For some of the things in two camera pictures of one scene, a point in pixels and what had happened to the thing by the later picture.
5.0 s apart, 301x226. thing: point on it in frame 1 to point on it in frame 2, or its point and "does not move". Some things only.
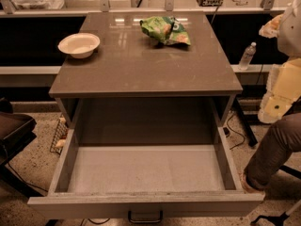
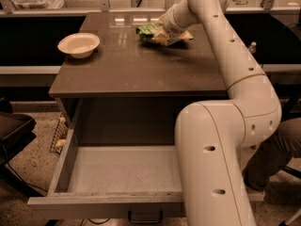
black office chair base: [279, 219] to [289, 193]
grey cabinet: [145, 77] does not move
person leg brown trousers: [282, 138] does not move
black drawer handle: [145, 220] does not move
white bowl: [80, 45] does not move
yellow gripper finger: [271, 28] to [185, 35]
